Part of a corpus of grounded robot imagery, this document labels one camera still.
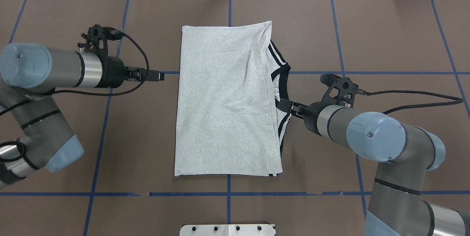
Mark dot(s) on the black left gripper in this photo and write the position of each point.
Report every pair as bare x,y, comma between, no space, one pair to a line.
114,72

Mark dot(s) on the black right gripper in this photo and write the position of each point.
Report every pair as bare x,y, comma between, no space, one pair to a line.
310,115

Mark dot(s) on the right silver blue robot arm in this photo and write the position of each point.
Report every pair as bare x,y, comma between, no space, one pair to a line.
404,154

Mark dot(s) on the grey cartoon print t-shirt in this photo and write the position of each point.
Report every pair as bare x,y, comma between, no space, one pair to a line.
230,83

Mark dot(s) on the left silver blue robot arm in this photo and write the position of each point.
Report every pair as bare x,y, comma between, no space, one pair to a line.
32,73

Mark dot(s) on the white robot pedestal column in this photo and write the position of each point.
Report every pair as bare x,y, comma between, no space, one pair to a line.
255,229

